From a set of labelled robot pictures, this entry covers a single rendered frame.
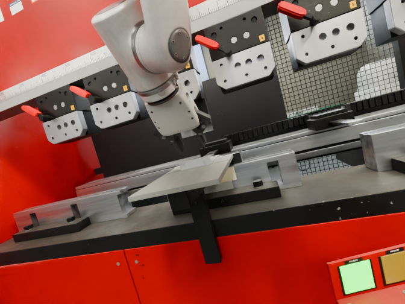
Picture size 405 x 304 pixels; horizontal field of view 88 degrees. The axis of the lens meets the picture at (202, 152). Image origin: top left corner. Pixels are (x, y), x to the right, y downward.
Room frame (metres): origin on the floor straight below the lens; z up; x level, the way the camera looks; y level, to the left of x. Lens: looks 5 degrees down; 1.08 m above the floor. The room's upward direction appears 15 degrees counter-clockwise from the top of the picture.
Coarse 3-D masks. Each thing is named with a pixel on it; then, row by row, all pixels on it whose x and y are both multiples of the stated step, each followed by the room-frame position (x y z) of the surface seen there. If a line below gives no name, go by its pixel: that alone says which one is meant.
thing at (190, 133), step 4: (200, 100) 0.62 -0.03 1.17; (204, 100) 0.62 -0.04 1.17; (196, 104) 0.62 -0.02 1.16; (200, 104) 0.62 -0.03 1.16; (204, 104) 0.62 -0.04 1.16; (200, 108) 0.62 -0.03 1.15; (204, 108) 0.62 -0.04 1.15; (204, 112) 0.62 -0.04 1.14; (208, 112) 0.62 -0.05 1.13; (200, 120) 0.63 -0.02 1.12; (208, 124) 0.63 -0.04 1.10; (208, 128) 0.63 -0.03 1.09; (212, 128) 0.63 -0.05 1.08; (184, 132) 0.65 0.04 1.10; (188, 132) 0.65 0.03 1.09; (192, 132) 0.64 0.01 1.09; (204, 132) 0.63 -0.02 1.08; (184, 136) 0.65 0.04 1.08; (188, 136) 0.65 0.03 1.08
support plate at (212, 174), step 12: (228, 156) 0.57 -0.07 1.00; (192, 168) 0.53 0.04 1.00; (204, 168) 0.48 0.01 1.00; (216, 168) 0.44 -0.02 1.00; (156, 180) 0.50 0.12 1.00; (168, 180) 0.45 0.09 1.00; (180, 180) 0.42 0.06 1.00; (192, 180) 0.39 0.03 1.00; (204, 180) 0.36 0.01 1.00; (216, 180) 0.35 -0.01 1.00; (144, 192) 0.39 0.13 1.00; (156, 192) 0.38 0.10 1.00; (168, 192) 0.37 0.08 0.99
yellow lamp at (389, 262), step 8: (384, 256) 0.29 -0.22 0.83; (392, 256) 0.29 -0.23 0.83; (400, 256) 0.29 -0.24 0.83; (384, 264) 0.29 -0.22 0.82; (392, 264) 0.29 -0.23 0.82; (400, 264) 0.29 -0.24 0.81; (384, 272) 0.29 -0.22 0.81; (392, 272) 0.29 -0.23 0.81; (400, 272) 0.29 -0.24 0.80; (392, 280) 0.29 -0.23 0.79; (400, 280) 0.29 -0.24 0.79
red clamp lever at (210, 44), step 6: (198, 36) 0.54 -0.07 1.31; (198, 42) 0.54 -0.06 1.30; (204, 42) 0.54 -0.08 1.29; (210, 42) 0.53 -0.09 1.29; (216, 42) 0.53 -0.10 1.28; (210, 48) 0.54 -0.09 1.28; (216, 48) 0.53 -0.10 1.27; (222, 48) 0.53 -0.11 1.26; (228, 48) 0.52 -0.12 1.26; (228, 54) 0.53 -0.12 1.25
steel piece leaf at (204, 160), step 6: (204, 156) 0.53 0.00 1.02; (216, 156) 0.62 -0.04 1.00; (180, 162) 0.54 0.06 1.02; (186, 162) 0.54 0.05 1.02; (192, 162) 0.54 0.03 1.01; (198, 162) 0.53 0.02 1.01; (204, 162) 0.53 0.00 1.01; (210, 162) 0.52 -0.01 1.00; (180, 168) 0.55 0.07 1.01; (186, 168) 0.54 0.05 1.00
